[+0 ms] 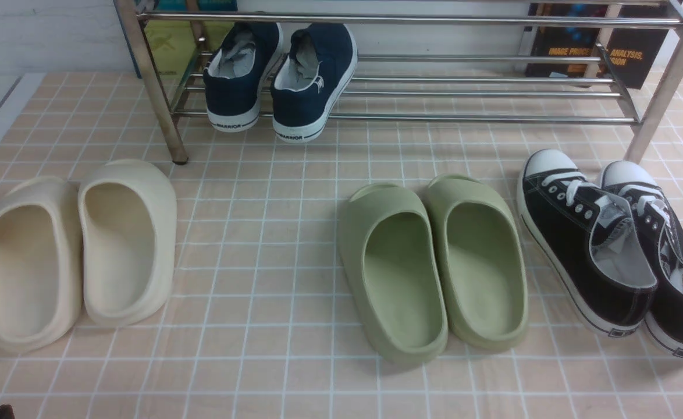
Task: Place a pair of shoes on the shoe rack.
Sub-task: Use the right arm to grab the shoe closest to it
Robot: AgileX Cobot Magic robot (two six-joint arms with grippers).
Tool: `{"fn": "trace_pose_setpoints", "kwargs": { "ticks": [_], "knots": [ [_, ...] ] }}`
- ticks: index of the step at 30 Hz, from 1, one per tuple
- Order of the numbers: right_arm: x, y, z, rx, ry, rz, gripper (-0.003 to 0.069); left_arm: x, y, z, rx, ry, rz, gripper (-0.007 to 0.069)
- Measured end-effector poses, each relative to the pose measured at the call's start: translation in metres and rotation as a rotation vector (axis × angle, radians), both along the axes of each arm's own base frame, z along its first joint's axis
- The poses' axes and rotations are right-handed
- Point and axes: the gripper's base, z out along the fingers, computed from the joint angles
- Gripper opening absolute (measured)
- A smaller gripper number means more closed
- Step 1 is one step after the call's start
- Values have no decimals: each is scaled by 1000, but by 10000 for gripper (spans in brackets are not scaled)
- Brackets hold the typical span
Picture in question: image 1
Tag left navy canvas sneaker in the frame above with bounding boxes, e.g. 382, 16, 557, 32
202, 22, 283, 133

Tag dark object bottom corner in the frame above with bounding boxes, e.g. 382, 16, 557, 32
0, 404, 15, 419

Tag left green foam slipper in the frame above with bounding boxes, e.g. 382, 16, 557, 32
337, 183, 448, 368

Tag right green foam slipper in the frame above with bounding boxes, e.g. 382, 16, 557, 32
423, 174, 528, 352

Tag black canvas sneaker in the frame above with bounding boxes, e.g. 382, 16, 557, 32
599, 160, 683, 358
517, 149, 658, 339

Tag right navy canvas sneaker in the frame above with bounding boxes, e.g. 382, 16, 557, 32
270, 22, 358, 144

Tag green foam slipper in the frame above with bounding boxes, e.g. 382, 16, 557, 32
423, 174, 528, 352
337, 183, 448, 368

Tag right cream foam slipper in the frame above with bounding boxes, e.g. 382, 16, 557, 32
78, 159, 177, 327

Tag black book orange lettering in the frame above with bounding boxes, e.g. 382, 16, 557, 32
524, 3, 668, 88

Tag navy canvas sneaker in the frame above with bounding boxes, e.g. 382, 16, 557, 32
202, 22, 283, 133
270, 22, 358, 144

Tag left cream foam slipper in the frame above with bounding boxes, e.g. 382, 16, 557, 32
0, 176, 83, 354

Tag yellow-green box blue edge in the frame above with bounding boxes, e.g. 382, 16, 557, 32
125, 1, 238, 79

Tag silver metal shoe rack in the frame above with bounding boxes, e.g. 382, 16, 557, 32
115, 1, 683, 165

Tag cream foam slipper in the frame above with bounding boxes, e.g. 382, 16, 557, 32
0, 176, 83, 354
78, 159, 177, 327

